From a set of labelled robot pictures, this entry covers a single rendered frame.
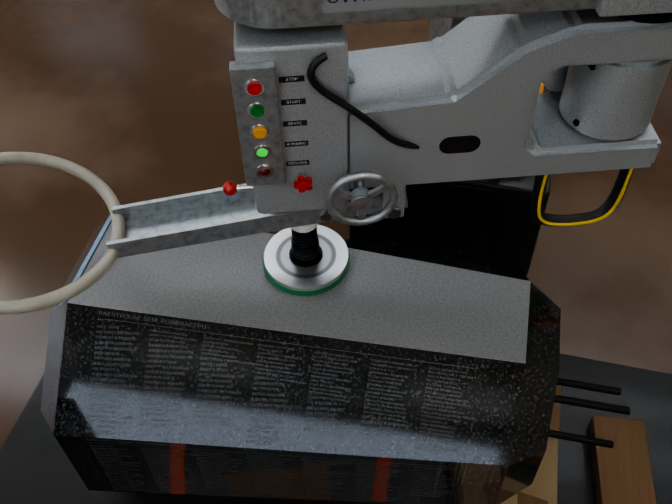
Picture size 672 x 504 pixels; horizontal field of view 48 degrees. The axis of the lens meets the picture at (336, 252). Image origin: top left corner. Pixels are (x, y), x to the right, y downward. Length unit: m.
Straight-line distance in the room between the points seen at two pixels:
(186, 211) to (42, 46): 2.66
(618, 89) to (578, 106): 0.10
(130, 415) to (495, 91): 1.15
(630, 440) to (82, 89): 2.91
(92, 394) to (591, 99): 1.33
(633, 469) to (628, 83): 1.36
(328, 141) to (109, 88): 2.59
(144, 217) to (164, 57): 2.31
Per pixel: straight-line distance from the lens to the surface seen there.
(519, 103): 1.54
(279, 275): 1.88
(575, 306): 2.99
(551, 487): 2.36
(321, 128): 1.48
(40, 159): 2.04
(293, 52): 1.38
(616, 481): 2.55
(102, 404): 1.99
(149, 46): 4.24
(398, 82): 1.53
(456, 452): 1.85
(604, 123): 1.66
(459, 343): 1.80
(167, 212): 1.87
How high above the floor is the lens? 2.31
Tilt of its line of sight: 49 degrees down
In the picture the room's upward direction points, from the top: 2 degrees counter-clockwise
